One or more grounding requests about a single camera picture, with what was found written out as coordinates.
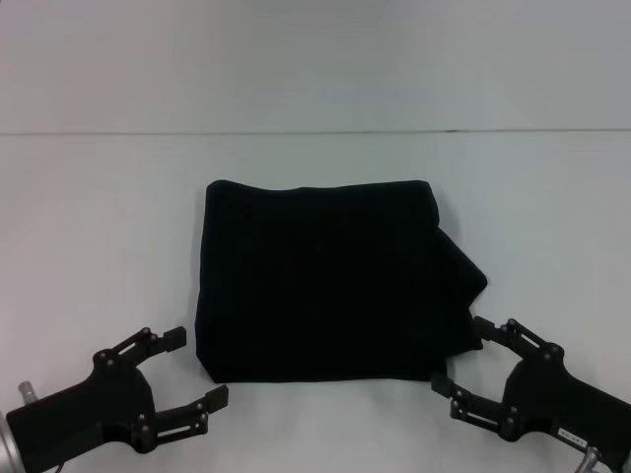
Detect black shirt with FREE print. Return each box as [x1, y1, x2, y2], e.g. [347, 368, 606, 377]
[193, 178, 489, 386]

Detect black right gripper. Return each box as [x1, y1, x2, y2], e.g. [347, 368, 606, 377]
[429, 315, 631, 473]

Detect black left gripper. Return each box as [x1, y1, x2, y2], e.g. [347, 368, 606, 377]
[4, 324, 232, 472]

